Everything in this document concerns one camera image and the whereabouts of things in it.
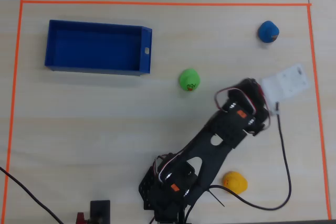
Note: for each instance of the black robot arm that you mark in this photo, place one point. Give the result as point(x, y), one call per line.
point(210, 153)

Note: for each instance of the blue rectangular plastic box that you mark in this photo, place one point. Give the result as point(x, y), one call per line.
point(94, 47)

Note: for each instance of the blue rubber duck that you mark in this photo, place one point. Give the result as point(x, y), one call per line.
point(267, 31)

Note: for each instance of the green toy ball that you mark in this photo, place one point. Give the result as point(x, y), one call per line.
point(188, 77)

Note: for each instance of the orange tape strip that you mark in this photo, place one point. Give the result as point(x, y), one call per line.
point(12, 103)
point(165, 3)
point(318, 119)

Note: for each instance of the thin black zip tie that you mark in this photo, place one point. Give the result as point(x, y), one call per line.
point(216, 197)

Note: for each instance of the yellow rubber duck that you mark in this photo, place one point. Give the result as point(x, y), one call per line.
point(236, 181)

